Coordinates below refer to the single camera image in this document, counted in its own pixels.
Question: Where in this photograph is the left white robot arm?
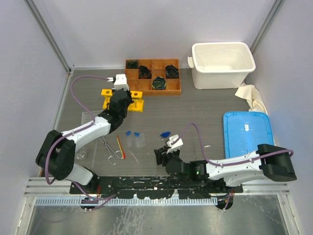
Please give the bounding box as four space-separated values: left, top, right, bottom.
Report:
35 89 133 194

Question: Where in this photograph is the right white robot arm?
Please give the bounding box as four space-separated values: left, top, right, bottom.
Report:
154 144 297 193

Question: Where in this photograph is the yellow test tube rack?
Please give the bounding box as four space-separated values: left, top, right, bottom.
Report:
101 89 144 112

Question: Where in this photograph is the blue capped test tube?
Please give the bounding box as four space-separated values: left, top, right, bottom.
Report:
134 132 140 148
125 131 133 148
140 133 144 148

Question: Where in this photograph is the rolled tie orange pattern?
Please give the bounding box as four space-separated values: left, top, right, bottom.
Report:
138 65 152 79

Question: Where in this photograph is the rolled tie top left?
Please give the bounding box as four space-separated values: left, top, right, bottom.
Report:
126 60 139 69

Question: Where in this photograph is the clear well plate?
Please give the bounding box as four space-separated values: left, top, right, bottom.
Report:
81 112 98 125

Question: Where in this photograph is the clear plastic pipette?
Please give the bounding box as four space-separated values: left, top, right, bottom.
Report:
91 141 98 168

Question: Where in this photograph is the wooden compartment tray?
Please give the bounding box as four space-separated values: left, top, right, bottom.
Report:
124 59 181 95

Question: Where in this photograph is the red yellow stick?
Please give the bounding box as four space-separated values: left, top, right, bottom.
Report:
116 135 126 159

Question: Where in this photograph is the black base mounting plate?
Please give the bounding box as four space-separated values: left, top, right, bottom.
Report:
70 176 243 199

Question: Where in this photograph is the rolled tie blue pattern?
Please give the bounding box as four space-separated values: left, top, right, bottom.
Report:
165 65 179 79

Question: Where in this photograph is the metal test tube holder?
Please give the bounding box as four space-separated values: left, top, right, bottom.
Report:
98 137 122 165

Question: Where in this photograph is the clear glass flask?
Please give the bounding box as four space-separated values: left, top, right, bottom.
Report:
75 147 89 161

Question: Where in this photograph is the blue plastic lid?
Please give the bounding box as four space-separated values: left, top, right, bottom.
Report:
223 111 274 159

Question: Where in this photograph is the white plastic tub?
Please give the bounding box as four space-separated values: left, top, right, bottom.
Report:
188 42 256 90

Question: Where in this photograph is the cream cloth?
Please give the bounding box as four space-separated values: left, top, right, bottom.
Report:
235 84 275 150

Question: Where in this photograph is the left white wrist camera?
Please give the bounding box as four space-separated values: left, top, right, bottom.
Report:
107 74 130 91

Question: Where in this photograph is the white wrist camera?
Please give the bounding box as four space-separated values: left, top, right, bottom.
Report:
166 135 183 154
107 74 130 91

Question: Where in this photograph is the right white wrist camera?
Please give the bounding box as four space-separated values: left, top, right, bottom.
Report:
166 135 183 154

